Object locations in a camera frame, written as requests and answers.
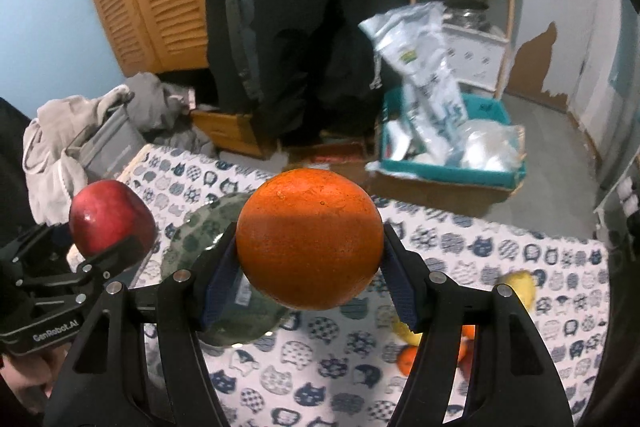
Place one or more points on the black hanging jacket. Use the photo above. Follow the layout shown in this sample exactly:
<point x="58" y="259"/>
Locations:
<point x="300" y="7"/>

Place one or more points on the grey hoodie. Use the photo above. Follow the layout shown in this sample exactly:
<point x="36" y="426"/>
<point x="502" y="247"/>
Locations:
<point x="160" y="107"/>

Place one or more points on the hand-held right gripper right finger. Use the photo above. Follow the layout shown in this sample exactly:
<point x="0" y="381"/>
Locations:
<point x="402" y="292"/>

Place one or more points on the clear plastic bag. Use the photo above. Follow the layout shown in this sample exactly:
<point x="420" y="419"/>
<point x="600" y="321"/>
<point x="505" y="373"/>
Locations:
<point x="487" y="147"/>

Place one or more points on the silver printed bag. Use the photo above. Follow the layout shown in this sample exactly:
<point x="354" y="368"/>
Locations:
<point x="425" y="72"/>

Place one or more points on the white shoe rack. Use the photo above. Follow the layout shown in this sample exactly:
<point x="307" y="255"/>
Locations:
<point x="622" y="207"/>

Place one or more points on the pile of grey clothes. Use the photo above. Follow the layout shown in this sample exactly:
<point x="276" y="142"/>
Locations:
<point x="55" y="157"/>

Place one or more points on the teal plastic basket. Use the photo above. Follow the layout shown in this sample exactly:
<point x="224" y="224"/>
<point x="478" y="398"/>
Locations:
<point x="450" y="175"/>

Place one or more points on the grey storage bin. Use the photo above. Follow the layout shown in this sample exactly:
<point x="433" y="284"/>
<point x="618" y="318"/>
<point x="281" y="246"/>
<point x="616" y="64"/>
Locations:
<point x="110" y="142"/>

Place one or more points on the wooden drawer box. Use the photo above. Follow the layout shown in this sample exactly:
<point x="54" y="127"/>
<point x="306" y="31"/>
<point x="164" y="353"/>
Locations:
<point x="225" y="127"/>

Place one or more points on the large orange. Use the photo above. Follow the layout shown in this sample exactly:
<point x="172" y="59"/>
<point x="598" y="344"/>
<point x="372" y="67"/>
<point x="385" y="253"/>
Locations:
<point x="310" y="242"/>

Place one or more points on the small tangerine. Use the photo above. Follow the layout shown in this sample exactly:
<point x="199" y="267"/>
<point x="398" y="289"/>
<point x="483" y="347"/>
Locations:
<point x="466" y="333"/>
<point x="406" y="359"/>

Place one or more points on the yellow lemon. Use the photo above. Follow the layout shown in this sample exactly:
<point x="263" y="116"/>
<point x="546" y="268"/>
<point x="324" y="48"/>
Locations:
<point x="520" y="289"/>

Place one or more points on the metal steamer pot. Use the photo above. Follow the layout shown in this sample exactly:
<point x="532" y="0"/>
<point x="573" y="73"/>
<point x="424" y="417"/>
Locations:
<point x="467" y="14"/>

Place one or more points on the white drawer cabinet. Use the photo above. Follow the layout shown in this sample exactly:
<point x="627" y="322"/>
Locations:
<point x="475" y="57"/>

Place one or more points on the cat print blanket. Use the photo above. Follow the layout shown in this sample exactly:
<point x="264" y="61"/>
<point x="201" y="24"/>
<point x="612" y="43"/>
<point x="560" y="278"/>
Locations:
<point x="330" y="357"/>

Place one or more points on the green mottled plate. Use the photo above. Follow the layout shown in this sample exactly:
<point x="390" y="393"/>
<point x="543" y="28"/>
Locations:
<point x="195" y="232"/>

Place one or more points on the red apple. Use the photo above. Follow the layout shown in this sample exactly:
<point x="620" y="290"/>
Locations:
<point x="107" y="214"/>
<point x="465" y="369"/>

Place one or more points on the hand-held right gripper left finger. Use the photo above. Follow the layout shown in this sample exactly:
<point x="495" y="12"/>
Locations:
<point x="225" y="279"/>

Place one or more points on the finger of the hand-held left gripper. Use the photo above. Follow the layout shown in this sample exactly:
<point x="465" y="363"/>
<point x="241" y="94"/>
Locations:
<point x="35" y="254"/>
<point x="117" y="257"/>

